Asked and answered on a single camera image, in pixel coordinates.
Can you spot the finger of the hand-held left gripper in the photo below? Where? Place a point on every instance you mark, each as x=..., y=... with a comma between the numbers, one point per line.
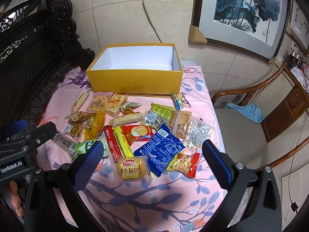
x=17, y=127
x=44, y=131

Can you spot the small bun packet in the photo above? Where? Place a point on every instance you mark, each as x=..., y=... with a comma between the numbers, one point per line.
x=132, y=170

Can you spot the yellow long bar packet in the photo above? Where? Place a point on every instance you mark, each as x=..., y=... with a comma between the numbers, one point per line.
x=123, y=141

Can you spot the red peanut packet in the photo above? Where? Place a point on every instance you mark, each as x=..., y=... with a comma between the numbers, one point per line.
x=184, y=163

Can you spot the pink floral tablecloth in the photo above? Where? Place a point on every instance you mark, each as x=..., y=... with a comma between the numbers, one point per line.
x=154, y=198

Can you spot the clear biscuit packet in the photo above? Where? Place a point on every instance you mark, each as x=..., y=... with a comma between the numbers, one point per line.
x=179, y=125

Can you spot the yellow bread packet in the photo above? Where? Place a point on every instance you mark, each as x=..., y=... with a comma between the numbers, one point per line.
x=94, y=125

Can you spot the small orange-brown snack packet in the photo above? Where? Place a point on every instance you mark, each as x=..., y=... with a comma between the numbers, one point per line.
x=74, y=130

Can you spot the cardboard corner protector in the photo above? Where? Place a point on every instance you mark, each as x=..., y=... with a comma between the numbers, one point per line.
x=196, y=35

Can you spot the yellow-green snack packet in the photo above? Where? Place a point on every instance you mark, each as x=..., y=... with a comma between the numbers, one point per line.
x=160, y=111

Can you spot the blue cloth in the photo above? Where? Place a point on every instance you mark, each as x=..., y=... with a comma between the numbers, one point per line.
x=248, y=112

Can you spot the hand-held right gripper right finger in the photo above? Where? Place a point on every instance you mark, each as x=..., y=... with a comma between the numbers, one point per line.
x=214, y=159

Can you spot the yellow cardboard box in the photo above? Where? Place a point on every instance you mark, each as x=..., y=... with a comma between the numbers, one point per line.
x=135, y=82

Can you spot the pink bag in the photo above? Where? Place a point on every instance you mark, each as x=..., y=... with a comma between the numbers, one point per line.
x=301, y=76

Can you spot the pale long rice bar packet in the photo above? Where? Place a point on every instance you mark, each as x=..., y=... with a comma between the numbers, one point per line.
x=79, y=101

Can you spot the wooden armchair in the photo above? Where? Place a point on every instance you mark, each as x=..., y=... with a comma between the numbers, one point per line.
x=241, y=135

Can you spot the person's left hand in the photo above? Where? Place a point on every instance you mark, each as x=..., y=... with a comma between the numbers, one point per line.
x=15, y=195

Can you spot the clear silver snack packet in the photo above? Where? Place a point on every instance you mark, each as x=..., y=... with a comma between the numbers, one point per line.
x=154, y=122

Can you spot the dark carved wooden furniture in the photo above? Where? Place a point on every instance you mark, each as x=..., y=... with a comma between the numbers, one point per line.
x=29, y=65

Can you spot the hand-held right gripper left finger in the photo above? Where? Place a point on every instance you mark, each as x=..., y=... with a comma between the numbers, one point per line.
x=90, y=164

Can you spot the red round cake packet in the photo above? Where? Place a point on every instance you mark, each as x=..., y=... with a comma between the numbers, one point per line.
x=137, y=134

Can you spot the black chargers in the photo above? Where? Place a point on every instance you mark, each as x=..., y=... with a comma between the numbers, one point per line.
x=293, y=58

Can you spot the clear white balls packet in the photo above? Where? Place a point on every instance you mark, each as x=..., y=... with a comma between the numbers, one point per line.
x=199, y=135

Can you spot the blue snack packet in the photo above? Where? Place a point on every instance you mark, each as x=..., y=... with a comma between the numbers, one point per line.
x=160, y=149

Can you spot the green snack packet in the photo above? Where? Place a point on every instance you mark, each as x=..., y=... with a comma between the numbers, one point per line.
x=84, y=148

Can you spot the framed picture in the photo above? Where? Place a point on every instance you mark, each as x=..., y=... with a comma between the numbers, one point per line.
x=299, y=21

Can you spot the sesame grain bar packet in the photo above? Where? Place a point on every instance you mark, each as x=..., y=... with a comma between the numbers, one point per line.
x=126, y=119

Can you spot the red long bar packet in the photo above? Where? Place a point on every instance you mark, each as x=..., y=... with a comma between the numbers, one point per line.
x=112, y=143

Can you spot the clear long bar packet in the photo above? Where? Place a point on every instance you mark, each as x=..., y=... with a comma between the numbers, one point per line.
x=64, y=143

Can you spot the framed lotus painting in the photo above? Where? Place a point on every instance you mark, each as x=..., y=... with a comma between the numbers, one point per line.
x=241, y=9

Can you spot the small striped snack packet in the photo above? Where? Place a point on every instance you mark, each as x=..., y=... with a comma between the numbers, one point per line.
x=130, y=107

